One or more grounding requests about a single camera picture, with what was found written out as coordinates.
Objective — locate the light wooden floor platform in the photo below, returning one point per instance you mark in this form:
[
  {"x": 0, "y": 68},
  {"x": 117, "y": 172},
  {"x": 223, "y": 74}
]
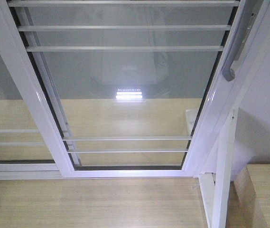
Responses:
[{"x": 110, "y": 203}]

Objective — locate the white framed sliding glass door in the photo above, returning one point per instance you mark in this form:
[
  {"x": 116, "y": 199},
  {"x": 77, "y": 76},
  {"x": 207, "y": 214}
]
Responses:
[{"x": 129, "y": 51}]

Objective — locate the white fixed glass door panel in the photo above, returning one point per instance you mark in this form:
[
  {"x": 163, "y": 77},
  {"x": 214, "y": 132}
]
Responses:
[{"x": 23, "y": 152}]

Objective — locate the light wooden box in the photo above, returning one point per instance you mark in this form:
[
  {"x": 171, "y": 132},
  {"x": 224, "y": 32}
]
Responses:
[{"x": 249, "y": 200}]

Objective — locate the grey metal door handle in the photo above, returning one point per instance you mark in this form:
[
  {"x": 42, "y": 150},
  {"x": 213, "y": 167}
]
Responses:
[{"x": 241, "y": 30}]

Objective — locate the white door frame post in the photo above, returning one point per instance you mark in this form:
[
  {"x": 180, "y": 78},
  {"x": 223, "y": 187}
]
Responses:
[{"x": 215, "y": 188}]

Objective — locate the white diagonal support brace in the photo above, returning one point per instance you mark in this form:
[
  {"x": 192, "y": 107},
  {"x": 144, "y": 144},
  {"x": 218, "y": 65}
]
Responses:
[{"x": 191, "y": 115}]

